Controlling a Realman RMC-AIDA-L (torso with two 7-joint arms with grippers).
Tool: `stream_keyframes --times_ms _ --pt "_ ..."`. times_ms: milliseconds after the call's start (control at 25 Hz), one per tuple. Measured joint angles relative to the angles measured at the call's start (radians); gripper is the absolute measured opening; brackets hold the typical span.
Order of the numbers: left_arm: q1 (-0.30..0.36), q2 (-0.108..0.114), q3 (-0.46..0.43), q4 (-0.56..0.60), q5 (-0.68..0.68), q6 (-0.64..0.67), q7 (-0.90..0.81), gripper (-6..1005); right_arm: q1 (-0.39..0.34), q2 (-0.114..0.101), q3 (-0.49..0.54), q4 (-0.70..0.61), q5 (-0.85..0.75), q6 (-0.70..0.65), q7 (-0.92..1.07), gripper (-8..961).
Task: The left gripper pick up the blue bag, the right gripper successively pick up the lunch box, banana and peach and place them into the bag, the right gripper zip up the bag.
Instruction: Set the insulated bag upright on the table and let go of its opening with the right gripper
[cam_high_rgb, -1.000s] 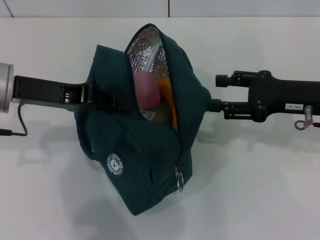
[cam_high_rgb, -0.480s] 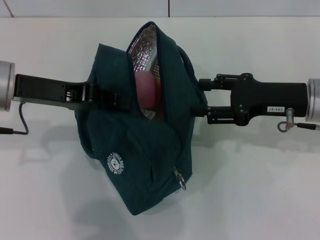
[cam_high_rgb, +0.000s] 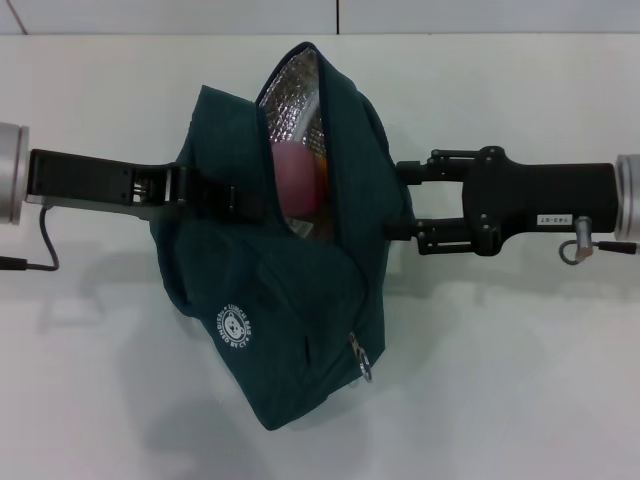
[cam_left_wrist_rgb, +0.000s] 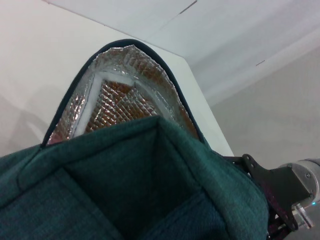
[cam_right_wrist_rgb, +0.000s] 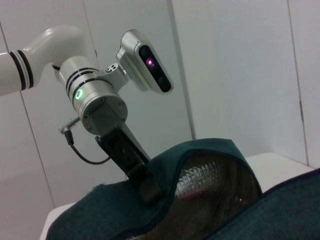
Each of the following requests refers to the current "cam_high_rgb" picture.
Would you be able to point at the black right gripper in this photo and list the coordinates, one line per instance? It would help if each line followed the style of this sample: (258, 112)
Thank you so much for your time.
(540, 197)

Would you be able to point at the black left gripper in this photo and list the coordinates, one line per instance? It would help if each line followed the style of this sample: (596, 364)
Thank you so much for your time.
(90, 177)

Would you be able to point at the pink peach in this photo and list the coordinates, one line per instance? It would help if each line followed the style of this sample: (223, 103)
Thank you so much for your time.
(297, 180)

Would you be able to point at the yellow banana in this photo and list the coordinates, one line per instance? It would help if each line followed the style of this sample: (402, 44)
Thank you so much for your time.
(323, 166)

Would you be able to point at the dark teal insulated lunch bag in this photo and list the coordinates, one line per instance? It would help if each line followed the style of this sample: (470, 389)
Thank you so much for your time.
(300, 310)

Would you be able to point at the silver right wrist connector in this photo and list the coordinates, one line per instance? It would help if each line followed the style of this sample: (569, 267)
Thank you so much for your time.
(583, 237)

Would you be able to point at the grey left wrist camera bracket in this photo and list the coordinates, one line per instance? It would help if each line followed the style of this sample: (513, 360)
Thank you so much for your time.
(100, 210)

